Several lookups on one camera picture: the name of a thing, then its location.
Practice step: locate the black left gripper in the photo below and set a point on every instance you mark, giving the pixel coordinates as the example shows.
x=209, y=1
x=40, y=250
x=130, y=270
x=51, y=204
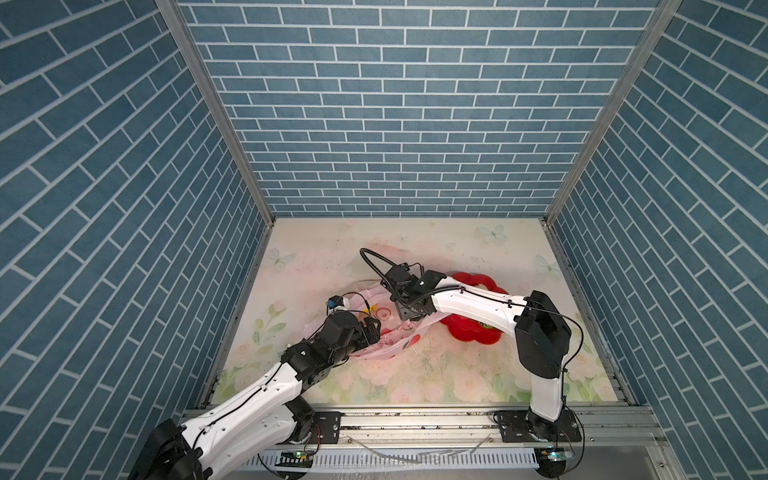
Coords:
x=374, y=333

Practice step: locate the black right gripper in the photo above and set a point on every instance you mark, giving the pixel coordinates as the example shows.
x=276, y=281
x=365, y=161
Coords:
x=402, y=312

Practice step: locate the pink plastic bag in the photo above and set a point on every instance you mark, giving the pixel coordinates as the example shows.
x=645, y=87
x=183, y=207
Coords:
x=396, y=335

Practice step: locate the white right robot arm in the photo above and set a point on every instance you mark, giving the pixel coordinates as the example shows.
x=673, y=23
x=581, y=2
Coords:
x=541, y=333

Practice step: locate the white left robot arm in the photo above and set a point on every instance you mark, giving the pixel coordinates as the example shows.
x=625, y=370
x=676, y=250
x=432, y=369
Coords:
x=269, y=412

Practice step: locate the red flower-shaped plate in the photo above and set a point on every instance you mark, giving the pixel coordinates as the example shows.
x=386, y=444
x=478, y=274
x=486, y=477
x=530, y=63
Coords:
x=467, y=330

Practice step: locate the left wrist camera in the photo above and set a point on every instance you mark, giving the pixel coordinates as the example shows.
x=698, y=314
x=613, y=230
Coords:
x=337, y=303

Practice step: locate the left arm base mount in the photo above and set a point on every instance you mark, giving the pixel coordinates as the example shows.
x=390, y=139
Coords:
x=324, y=428

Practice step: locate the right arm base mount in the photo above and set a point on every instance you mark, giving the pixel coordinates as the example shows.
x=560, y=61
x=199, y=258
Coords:
x=519, y=426

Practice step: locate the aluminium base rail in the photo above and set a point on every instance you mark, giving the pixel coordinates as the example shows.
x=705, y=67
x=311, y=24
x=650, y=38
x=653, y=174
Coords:
x=462, y=442

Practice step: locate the aluminium corner post right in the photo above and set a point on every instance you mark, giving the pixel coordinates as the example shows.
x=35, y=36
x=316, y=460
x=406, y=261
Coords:
x=656, y=26

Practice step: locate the aluminium corner post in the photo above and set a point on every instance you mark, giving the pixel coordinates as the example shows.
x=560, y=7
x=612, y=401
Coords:
x=656, y=26
x=173, y=17

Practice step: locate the aluminium corner post left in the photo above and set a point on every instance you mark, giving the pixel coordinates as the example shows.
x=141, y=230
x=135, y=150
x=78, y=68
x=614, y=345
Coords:
x=173, y=17

